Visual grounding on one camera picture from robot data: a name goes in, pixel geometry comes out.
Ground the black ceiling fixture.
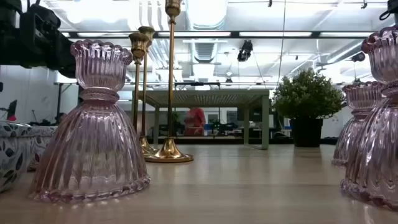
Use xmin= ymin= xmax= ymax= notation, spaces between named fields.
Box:
xmin=351 ymin=51 xmax=367 ymax=63

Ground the medium brass candlestick holder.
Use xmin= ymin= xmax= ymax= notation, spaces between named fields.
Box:
xmin=137 ymin=26 xmax=160 ymax=157

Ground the potted artificial green plant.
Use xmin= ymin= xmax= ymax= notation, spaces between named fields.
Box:
xmin=271 ymin=67 xmax=346 ymax=148

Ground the black aluminium table frame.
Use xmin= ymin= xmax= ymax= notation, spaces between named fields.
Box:
xmin=155 ymin=136 xmax=340 ymax=146

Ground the black hanging camera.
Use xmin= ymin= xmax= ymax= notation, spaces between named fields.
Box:
xmin=236 ymin=39 xmax=254 ymax=62

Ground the pink ribbed glass candle holder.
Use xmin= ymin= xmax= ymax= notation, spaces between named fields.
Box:
xmin=331 ymin=81 xmax=383 ymax=167
xmin=28 ymin=39 xmax=152 ymax=205
xmin=340 ymin=26 xmax=398 ymax=211

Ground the silver ceiling duct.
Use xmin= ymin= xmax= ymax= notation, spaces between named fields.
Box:
xmin=185 ymin=0 xmax=231 ymax=31

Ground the black overhead beam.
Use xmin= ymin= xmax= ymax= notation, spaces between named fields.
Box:
xmin=60 ymin=30 xmax=379 ymax=39

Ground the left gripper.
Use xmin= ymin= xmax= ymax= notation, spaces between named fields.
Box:
xmin=18 ymin=2 xmax=78 ymax=79

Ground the short brass candlestick holder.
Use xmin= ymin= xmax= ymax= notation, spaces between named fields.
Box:
xmin=128 ymin=32 xmax=150 ymax=133

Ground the person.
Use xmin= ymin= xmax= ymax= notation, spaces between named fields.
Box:
xmin=183 ymin=107 xmax=206 ymax=137

